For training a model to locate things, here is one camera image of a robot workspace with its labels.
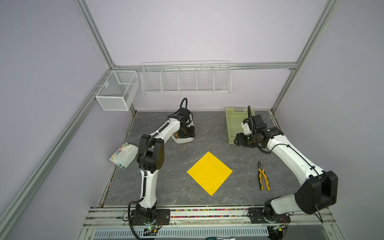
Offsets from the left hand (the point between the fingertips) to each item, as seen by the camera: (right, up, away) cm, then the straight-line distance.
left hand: (193, 136), depth 96 cm
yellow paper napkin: (+10, -22, -7) cm, 25 cm away
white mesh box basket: (-52, +31, +9) cm, 61 cm away
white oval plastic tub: (-1, +9, -9) cm, 13 cm away
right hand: (+27, -2, -13) cm, 30 cm away
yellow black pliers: (+41, -20, -9) cm, 46 cm away
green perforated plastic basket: (+31, +12, +15) cm, 36 cm away
